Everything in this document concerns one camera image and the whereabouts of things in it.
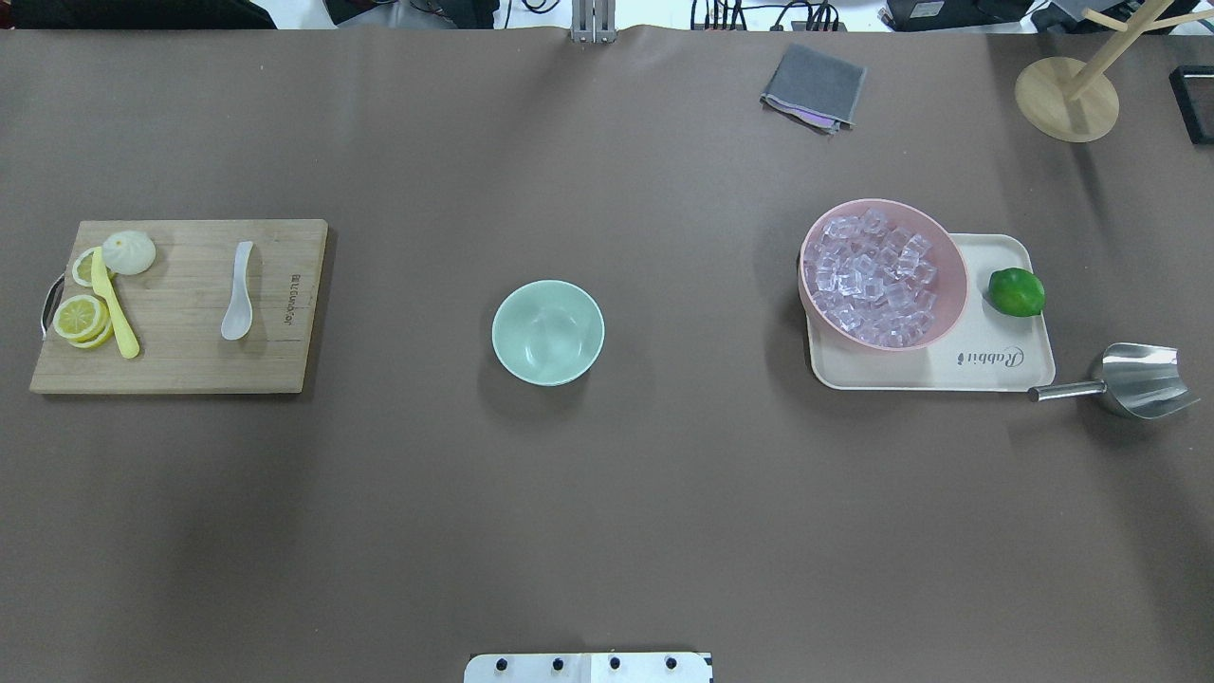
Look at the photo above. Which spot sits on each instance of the clear ice cubes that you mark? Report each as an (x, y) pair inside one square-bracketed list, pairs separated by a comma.
[(873, 277)]

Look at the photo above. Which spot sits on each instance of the white ceramic spoon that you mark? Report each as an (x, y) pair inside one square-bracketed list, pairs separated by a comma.
[(238, 316)]

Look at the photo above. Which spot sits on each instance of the mint green bowl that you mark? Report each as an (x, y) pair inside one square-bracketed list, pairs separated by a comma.
[(548, 332)]

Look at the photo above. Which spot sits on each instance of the pink bowl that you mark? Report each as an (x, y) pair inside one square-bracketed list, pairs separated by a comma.
[(952, 270)]

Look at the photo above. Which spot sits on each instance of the stainless steel ice scoop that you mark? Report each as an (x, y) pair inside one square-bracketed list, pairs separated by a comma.
[(1139, 381)]

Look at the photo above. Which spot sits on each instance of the grey folded cloth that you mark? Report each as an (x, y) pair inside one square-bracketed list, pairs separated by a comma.
[(815, 88)]

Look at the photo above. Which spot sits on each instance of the beige serving tray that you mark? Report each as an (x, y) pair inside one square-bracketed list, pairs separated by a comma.
[(985, 351)]

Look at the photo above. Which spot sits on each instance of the green lime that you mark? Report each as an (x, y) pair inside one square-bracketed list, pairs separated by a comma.
[(1016, 292)]

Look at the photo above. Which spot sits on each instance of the wooden cutting board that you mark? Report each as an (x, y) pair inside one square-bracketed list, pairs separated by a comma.
[(176, 308)]

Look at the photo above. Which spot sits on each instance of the white steamed bun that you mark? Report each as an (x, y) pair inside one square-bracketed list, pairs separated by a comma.
[(128, 252)]

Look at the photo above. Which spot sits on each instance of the bottom lemon slice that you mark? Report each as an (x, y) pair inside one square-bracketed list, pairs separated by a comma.
[(96, 341)]

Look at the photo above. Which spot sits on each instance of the yellow plastic knife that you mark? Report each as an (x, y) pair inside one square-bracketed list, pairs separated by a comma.
[(124, 334)]

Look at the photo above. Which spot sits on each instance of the wooden cup tree stand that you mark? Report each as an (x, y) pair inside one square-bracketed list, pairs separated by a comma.
[(1074, 101)]

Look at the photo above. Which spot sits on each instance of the lemon slice near bun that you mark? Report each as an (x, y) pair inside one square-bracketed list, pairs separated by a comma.
[(82, 270)]

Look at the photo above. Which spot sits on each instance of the black tray at edge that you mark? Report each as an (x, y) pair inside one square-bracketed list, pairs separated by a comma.
[(1192, 86)]

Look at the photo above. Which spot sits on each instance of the aluminium frame post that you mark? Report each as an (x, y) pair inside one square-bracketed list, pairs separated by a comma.
[(593, 21)]

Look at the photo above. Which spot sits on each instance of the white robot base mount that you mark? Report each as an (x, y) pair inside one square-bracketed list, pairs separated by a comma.
[(591, 667)]

